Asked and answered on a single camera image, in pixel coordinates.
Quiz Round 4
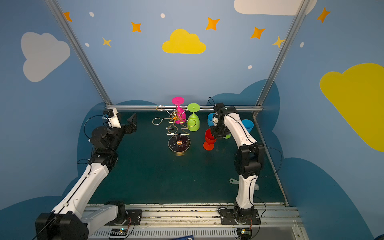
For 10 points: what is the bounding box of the aluminium frame back rail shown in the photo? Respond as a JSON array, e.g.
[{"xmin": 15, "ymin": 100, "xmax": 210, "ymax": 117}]
[{"xmin": 105, "ymin": 104, "xmax": 264, "ymax": 112}]

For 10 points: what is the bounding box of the aluminium frame post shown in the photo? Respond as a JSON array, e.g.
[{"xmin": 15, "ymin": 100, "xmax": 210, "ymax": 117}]
[
  {"xmin": 253, "ymin": 0, "xmax": 311, "ymax": 120},
  {"xmin": 45, "ymin": 0, "xmax": 114, "ymax": 108}
]

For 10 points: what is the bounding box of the aluminium frame left post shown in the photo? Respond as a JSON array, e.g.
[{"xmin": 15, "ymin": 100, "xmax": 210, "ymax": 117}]
[{"xmin": 45, "ymin": 0, "xmax": 114, "ymax": 108}]

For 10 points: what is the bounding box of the pink wine glass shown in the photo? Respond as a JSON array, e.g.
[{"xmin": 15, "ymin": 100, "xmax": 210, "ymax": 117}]
[{"xmin": 172, "ymin": 97, "xmax": 187, "ymax": 125}]

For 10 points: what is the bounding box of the green wine glass back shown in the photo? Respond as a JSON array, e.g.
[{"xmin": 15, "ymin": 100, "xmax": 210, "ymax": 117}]
[{"xmin": 187, "ymin": 103, "xmax": 201, "ymax": 132}]

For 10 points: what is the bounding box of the aluminium frame right post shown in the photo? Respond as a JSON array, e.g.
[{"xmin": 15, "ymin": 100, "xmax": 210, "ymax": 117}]
[{"xmin": 253, "ymin": 0, "xmax": 311, "ymax": 120}]

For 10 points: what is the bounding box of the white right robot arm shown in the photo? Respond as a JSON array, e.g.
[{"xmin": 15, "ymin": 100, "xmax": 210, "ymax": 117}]
[{"xmin": 210, "ymin": 103, "xmax": 266, "ymax": 224}]

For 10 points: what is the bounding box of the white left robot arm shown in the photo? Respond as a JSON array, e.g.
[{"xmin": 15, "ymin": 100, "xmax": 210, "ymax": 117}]
[{"xmin": 34, "ymin": 109, "xmax": 138, "ymax": 240}]

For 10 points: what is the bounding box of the gold wire glass rack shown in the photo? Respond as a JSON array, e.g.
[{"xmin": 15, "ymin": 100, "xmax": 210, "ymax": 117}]
[{"xmin": 152, "ymin": 105, "xmax": 191, "ymax": 156}]

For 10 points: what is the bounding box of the red wine glass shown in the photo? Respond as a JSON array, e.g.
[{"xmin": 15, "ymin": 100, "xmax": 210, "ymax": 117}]
[{"xmin": 203, "ymin": 129, "xmax": 217, "ymax": 151}]

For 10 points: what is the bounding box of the blue wine glass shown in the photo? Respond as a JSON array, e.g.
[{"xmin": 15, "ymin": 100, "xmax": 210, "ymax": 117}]
[
  {"xmin": 207, "ymin": 113, "xmax": 215, "ymax": 127},
  {"xmin": 242, "ymin": 119, "xmax": 254, "ymax": 133}
]

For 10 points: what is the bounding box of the grey cleaning brush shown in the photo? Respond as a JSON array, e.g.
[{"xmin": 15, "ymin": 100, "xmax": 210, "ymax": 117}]
[{"xmin": 229, "ymin": 178, "xmax": 260, "ymax": 191}]

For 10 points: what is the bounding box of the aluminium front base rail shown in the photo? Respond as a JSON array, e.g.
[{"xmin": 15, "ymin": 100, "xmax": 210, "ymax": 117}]
[{"xmin": 89, "ymin": 203, "xmax": 309, "ymax": 240}]

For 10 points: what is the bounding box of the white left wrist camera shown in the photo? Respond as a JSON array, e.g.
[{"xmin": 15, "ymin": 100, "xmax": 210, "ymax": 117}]
[{"xmin": 103, "ymin": 108, "xmax": 122, "ymax": 128}]

